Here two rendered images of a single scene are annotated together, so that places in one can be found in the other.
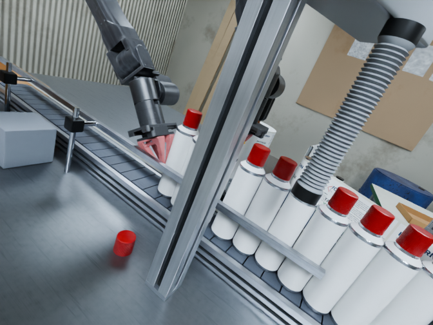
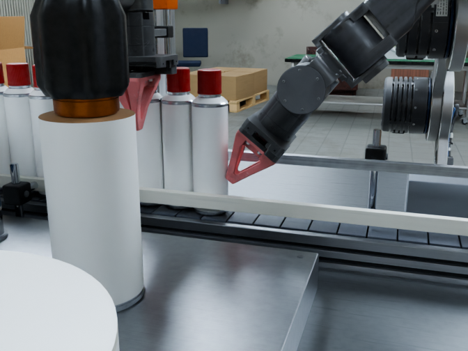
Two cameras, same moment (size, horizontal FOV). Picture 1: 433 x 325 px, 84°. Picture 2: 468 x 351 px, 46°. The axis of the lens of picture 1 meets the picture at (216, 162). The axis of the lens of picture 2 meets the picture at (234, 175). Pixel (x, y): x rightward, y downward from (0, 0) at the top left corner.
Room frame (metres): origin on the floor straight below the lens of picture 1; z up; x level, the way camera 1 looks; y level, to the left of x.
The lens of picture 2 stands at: (1.26, 0.04, 1.16)
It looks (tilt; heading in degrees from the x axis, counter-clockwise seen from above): 16 degrees down; 175
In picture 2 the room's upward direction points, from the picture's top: straight up
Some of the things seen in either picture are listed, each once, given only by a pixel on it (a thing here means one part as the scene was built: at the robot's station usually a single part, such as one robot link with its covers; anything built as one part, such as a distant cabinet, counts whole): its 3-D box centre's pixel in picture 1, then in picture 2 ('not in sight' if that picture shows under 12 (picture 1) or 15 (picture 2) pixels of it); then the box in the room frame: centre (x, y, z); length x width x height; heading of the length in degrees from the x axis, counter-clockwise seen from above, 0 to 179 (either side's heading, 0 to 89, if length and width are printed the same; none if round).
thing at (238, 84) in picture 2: not in sight; (225, 88); (-6.19, 0.65, 0.22); 1.26 x 0.93 x 0.44; 158
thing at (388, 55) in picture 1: (347, 122); not in sight; (0.29, -0.12, 1.18); 0.04 x 0.04 x 0.21
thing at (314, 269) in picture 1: (107, 129); (345, 163); (0.52, 0.27, 0.96); 1.07 x 0.01 x 0.01; 68
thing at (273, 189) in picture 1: (264, 206); not in sight; (0.41, -0.12, 0.98); 0.05 x 0.05 x 0.20
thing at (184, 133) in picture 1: (180, 154); (209, 142); (0.49, 0.08, 0.98); 0.05 x 0.05 x 0.20
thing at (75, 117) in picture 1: (80, 140); (373, 186); (0.51, 0.32, 0.91); 0.07 x 0.03 x 0.17; 158
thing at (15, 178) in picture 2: not in sight; (26, 199); (0.45, -0.20, 0.89); 0.06 x 0.03 x 0.12; 158
